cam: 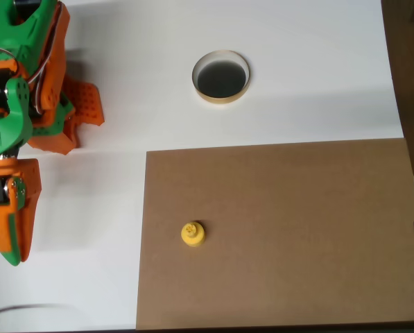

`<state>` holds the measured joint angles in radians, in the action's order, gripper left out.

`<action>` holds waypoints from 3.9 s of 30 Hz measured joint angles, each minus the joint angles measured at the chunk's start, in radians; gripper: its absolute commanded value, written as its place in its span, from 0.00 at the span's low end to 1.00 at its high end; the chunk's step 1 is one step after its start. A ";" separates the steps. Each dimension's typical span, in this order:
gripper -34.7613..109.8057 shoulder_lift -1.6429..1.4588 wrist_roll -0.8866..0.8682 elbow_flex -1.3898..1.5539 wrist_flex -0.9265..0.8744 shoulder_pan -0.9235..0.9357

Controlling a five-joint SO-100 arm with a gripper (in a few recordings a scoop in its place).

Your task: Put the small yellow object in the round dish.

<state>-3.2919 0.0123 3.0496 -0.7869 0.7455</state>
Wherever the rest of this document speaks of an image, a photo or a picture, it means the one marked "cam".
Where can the small yellow plastic piece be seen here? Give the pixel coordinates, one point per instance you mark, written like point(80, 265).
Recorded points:
point(192, 235)

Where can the brown fibreboard panel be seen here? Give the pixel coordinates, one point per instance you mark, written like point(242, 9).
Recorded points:
point(279, 225)

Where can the white sheet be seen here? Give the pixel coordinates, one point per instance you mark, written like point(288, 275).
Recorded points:
point(297, 104)

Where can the round white-rimmed dark bowl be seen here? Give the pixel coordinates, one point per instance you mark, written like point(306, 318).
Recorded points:
point(222, 78)

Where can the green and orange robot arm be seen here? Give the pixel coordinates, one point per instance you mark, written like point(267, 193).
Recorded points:
point(5, 121)

